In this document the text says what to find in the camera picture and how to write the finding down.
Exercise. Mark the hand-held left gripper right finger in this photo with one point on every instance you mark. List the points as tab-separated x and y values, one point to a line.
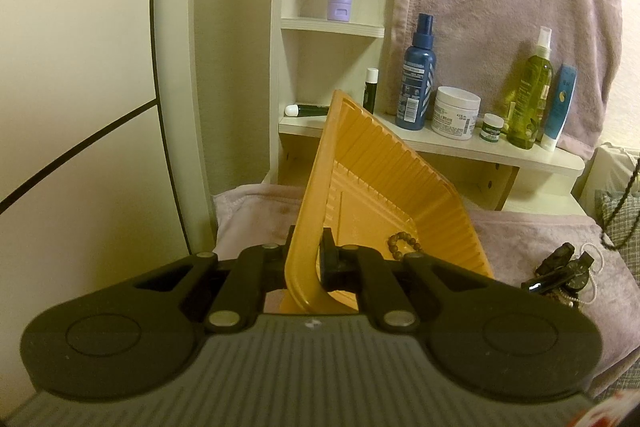
334	263

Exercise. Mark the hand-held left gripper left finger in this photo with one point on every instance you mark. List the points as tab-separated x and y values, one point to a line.
278	261

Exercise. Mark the orange ribbed plastic tray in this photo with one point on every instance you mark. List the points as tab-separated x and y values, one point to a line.
370	177

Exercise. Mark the dark green tube white cap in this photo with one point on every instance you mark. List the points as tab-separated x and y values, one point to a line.
310	110

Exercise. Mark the white wooden shelf unit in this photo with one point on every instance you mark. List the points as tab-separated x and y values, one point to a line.
450	147

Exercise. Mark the black stick with white cap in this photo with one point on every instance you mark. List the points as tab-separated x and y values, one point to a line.
371	89

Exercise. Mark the white cream jar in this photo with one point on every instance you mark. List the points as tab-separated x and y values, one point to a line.
454	112

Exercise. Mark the blue spray bottle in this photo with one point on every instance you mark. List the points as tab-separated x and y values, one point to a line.
415	82

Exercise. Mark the pink blanket on table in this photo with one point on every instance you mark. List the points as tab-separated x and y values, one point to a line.
530	232

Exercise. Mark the small green cream jar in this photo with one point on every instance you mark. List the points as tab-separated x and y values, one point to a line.
492	129

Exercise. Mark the black band with gold clasp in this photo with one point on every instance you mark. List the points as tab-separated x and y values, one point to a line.
552	259

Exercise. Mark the green oil spray bottle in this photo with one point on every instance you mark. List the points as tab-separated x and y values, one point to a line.
527	97

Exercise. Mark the blue cosmetic tube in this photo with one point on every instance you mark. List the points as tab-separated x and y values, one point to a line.
560	107

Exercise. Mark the grey plaid cushion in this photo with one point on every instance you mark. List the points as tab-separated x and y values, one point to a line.
617	219

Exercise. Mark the white pillow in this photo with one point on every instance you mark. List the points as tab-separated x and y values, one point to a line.
612	167

